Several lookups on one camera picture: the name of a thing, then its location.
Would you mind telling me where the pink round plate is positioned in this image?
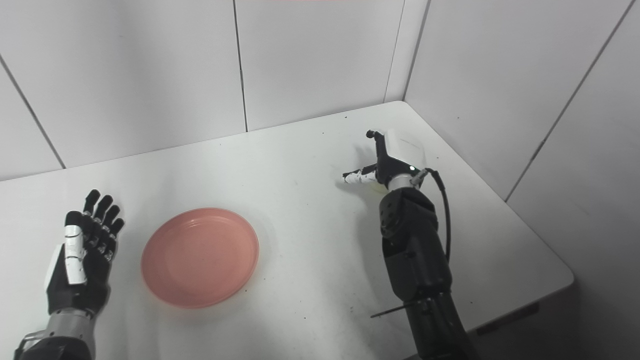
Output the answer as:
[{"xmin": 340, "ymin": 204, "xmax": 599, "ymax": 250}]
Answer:
[{"xmin": 140, "ymin": 207, "xmax": 260, "ymax": 309}]

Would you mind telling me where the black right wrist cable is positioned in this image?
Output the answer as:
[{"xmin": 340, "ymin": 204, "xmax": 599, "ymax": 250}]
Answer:
[{"xmin": 415, "ymin": 168, "xmax": 452, "ymax": 263}]

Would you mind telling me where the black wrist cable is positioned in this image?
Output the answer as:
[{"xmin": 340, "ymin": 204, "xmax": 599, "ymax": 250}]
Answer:
[
  {"xmin": 14, "ymin": 330, "xmax": 45, "ymax": 358},
  {"xmin": 415, "ymin": 168, "xmax": 452, "ymax": 263}
]

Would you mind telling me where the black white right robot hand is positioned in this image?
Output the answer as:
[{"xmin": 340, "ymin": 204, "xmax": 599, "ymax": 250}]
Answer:
[{"xmin": 342, "ymin": 129, "xmax": 427, "ymax": 193}]

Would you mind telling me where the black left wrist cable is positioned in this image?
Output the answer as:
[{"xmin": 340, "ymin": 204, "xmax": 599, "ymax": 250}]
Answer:
[{"xmin": 14, "ymin": 330, "xmax": 45, "ymax": 358}]

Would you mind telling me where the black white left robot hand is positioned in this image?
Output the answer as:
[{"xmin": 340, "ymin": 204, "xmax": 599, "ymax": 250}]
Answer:
[{"xmin": 45, "ymin": 189, "xmax": 126, "ymax": 317}]

